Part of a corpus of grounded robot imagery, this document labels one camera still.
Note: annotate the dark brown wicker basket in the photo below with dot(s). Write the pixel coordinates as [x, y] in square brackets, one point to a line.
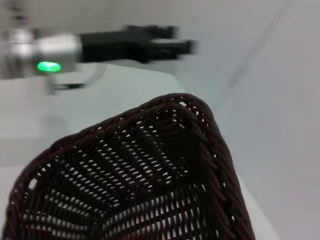
[125, 187]

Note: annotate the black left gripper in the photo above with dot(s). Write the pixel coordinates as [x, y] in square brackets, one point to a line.
[110, 46]

